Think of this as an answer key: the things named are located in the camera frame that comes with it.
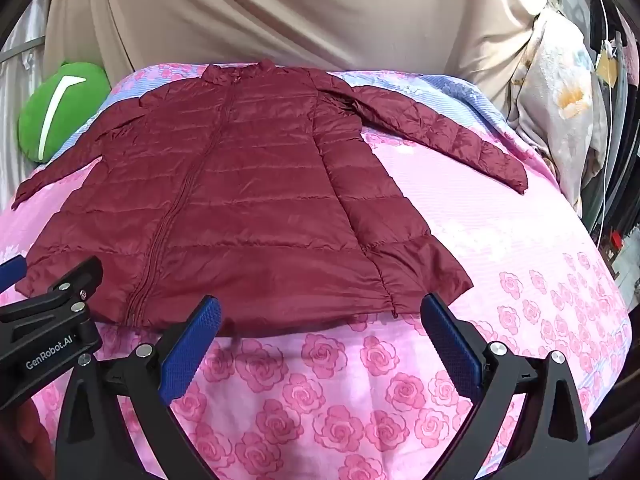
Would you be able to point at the small red box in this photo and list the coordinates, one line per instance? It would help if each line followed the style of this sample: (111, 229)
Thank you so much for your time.
(619, 241)

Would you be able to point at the pink floral bed sheet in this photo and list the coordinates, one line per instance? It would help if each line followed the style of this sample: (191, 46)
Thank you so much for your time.
(500, 240)

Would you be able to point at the green plush pillow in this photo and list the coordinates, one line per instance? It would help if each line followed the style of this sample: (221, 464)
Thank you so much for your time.
(60, 105)

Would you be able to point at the beige draped cloth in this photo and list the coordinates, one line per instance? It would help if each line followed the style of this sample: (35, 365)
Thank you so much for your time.
(280, 10)

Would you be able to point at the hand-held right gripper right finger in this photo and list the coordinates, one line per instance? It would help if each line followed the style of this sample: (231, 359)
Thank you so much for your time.
(450, 347)

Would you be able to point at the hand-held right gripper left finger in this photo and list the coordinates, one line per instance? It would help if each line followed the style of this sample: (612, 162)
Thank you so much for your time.
(192, 350)

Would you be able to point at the dark hanging clothes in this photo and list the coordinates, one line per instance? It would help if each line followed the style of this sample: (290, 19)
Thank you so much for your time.
(622, 125)

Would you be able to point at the maroon puffer jacket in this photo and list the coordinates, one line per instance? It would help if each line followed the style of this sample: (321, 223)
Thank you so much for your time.
(240, 200)

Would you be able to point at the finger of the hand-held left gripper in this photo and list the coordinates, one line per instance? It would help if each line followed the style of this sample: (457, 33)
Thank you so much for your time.
(10, 271)
(55, 295)

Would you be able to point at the tan paper tag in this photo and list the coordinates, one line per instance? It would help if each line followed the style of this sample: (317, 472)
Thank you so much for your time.
(606, 66)

